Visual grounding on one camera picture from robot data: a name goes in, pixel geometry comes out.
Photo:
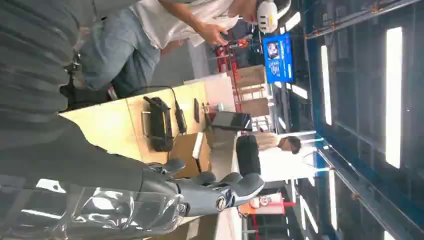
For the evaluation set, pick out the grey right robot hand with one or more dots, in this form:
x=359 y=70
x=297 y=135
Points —
x=82 y=165

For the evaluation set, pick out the person's hand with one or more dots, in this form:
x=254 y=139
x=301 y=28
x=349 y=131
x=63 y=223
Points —
x=213 y=33

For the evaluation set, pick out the grey ribbed right robot arm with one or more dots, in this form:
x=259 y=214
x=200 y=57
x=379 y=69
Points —
x=30 y=59

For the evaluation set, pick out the red metal stand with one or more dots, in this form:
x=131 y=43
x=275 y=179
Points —
x=228 y=56

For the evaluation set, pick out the clear plastic film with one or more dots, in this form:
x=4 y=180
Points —
x=99 y=212

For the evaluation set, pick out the white headset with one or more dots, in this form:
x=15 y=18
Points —
x=266 y=15

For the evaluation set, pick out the blue display screen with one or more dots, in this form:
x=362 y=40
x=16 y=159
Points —
x=278 y=59

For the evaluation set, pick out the black wifi router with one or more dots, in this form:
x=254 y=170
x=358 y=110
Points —
x=160 y=126

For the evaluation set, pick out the dark grey flat panel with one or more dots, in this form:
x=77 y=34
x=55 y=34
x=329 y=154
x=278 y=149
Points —
x=232 y=121

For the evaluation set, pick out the black power adapter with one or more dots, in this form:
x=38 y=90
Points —
x=180 y=121

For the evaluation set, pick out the person in jeans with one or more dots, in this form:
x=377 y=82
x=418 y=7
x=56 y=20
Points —
x=116 y=49

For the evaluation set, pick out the brown cardboard box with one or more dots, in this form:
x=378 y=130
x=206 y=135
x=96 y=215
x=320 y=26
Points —
x=185 y=155

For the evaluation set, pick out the long ceiling light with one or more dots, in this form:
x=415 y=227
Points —
x=326 y=86
x=333 y=198
x=394 y=99

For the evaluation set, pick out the person in background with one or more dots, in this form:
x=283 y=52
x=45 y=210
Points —
x=291 y=144

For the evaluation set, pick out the orange cup with snowman print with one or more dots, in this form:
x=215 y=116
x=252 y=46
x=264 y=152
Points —
x=265 y=202

